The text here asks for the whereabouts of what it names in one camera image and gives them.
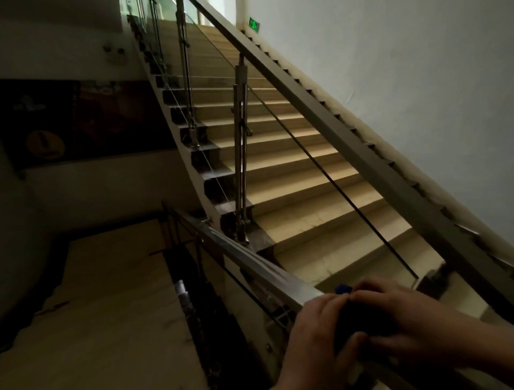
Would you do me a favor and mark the beige tiled staircase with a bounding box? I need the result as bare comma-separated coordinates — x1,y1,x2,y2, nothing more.
128,16,514,327

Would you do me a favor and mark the short metal landing handrail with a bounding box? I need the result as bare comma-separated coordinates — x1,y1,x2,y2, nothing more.
162,202,327,319

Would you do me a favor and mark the person's left hand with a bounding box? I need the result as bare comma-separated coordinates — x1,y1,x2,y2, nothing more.
275,293,369,390

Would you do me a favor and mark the short metal railing post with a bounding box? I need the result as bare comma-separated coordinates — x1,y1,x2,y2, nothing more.
174,279,190,308

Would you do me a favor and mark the dark handrail bracket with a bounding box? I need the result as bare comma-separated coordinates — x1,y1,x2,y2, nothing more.
416,263,451,300

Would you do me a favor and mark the long sloping stair handrail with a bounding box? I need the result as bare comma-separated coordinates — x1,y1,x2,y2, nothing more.
188,0,514,324

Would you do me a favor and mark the dark wall poster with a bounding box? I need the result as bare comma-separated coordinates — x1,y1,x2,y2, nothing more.
0,78,178,174

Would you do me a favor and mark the dark cleaning cloth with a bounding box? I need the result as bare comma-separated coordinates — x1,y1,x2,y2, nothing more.
333,297,399,356

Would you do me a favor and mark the glass railing panel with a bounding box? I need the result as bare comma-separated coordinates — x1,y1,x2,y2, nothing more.
185,12,420,290

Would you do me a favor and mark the person's right forearm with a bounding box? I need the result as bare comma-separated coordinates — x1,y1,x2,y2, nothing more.
478,323,514,387

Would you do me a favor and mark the person's right hand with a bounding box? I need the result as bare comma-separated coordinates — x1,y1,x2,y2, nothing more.
348,276,482,371

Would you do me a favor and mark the tall metal baluster post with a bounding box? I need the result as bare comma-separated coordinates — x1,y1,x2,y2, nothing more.
232,52,254,246
176,0,201,150
149,0,166,67

